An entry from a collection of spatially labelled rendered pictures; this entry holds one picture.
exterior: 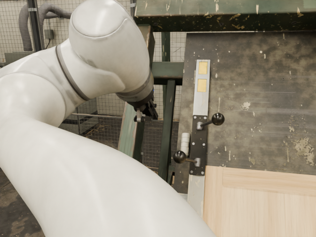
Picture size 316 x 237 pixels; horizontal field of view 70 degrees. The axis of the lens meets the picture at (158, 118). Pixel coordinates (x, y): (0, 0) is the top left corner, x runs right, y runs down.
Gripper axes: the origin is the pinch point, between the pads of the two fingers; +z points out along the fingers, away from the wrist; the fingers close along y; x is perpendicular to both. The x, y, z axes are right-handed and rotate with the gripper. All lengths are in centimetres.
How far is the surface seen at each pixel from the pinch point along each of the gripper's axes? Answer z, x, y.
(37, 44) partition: 168, -205, -143
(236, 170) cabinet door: 13.6, 26.8, 13.1
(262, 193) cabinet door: 13.9, 34.6, 19.4
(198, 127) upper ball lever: 9.4, 14.2, 0.8
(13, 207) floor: 184, -188, 61
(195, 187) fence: 11.5, 14.4, 19.9
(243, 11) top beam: 5, 28, -42
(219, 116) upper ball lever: -0.4, 19.9, -0.1
